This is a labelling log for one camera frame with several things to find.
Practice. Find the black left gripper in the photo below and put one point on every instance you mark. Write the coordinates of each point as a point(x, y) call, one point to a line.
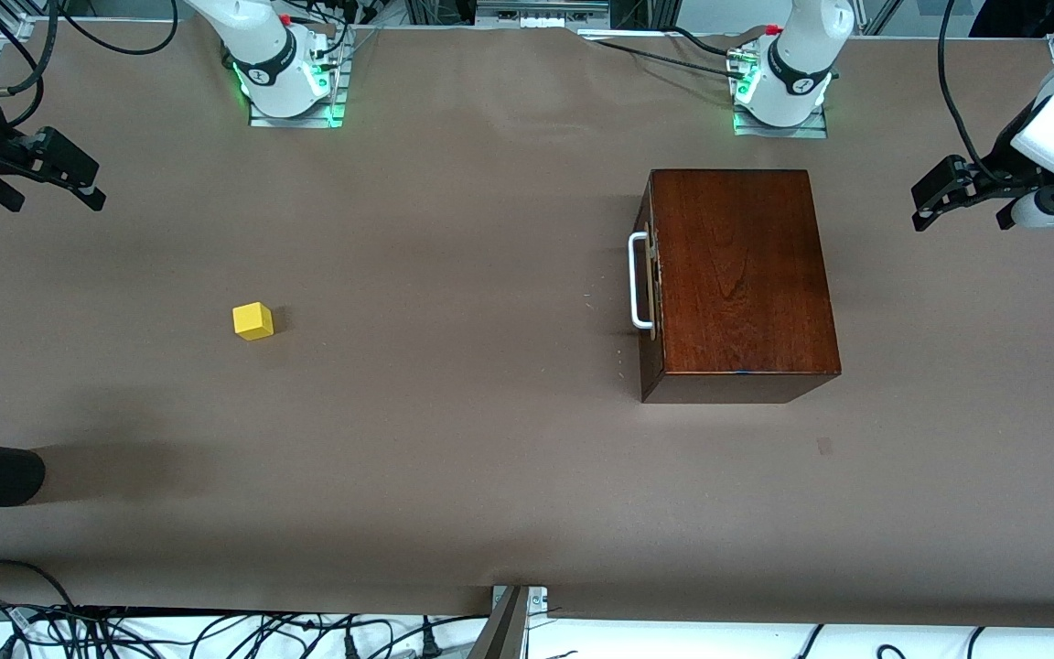
point(1003, 156)

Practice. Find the yellow cube block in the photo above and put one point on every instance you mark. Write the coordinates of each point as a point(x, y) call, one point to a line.
point(252, 322)

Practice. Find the light wood drawer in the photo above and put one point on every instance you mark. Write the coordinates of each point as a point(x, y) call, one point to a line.
point(648, 361)

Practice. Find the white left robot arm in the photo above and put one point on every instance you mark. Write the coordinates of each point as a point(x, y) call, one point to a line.
point(801, 64)

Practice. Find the dark brown wooden cabinet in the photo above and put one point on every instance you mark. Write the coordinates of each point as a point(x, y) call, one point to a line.
point(737, 275)

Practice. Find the brown table cover sheet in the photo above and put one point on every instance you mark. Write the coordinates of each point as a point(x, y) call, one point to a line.
point(490, 275)

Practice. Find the black power plug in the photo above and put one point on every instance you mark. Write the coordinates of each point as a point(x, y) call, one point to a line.
point(350, 646)
point(429, 646)

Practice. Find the perforated metal side rail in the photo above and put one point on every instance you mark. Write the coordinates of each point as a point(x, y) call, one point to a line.
point(15, 27)

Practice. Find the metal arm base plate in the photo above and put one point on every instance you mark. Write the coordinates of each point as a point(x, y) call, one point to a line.
point(783, 132)
point(337, 82)

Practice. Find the silver corner bracket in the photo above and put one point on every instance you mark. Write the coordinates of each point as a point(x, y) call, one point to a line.
point(536, 599)

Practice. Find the grey metal post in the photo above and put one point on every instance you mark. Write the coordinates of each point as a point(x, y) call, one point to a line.
point(501, 631)

